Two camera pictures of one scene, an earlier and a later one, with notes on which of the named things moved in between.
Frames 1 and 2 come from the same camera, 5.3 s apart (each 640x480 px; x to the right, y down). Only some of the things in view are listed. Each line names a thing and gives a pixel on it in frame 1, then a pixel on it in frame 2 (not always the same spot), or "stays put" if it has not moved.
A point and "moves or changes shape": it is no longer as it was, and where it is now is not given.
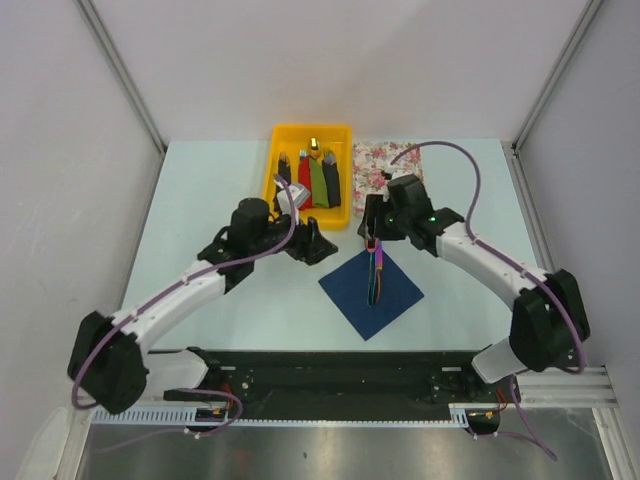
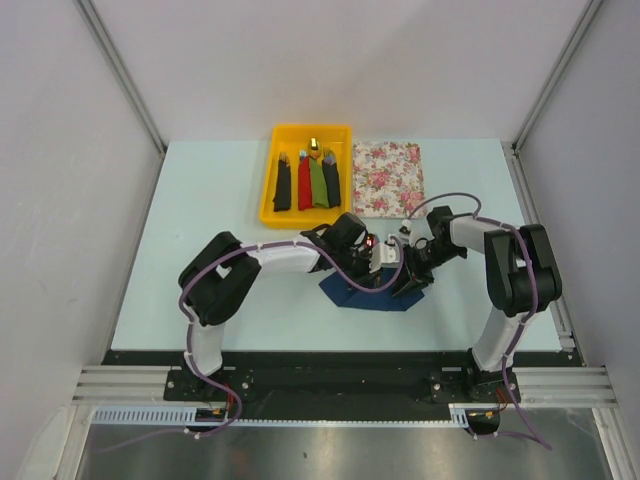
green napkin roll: (318, 186) stays put
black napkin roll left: (284, 171) stays put
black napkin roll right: (332, 178) stays put
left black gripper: (309, 245) -> (365, 276)
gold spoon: (314, 148) stays put
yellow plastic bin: (291, 141) stays put
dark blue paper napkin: (348, 288) moves or changes shape
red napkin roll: (304, 178) stays put
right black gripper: (375, 209) -> (415, 269)
